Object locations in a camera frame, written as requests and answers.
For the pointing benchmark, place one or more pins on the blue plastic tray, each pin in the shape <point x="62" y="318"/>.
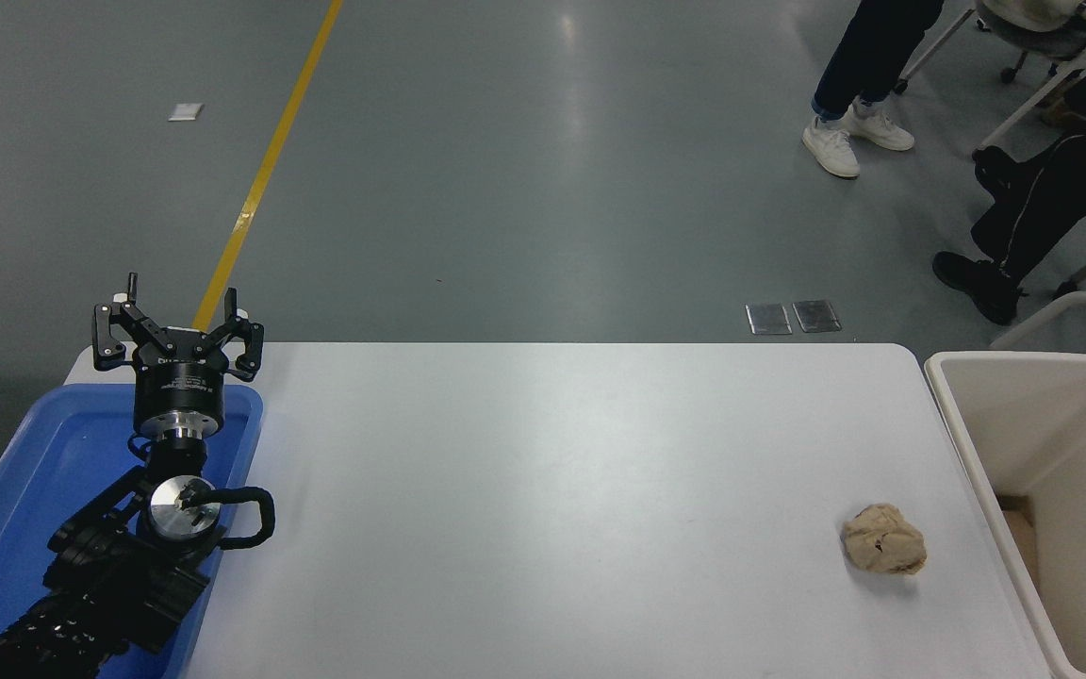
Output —
<point x="34" y="471"/>

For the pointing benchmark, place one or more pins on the white frame rolling chair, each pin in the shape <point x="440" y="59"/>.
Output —
<point x="1085" y="52"/>

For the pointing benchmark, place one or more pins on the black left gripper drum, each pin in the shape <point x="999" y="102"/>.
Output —
<point x="179" y="385"/>

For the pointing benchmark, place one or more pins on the crumpled tan paper ball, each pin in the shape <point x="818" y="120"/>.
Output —
<point x="882" y="539"/>

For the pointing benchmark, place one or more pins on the large pale plastic bin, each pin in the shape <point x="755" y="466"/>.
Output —
<point x="1005" y="424"/>

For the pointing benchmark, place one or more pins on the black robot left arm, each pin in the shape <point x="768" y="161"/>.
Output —
<point x="107" y="583"/>

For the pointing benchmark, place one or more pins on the metal floor plate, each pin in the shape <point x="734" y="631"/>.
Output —
<point x="769" y="319"/>
<point x="817" y="317"/>

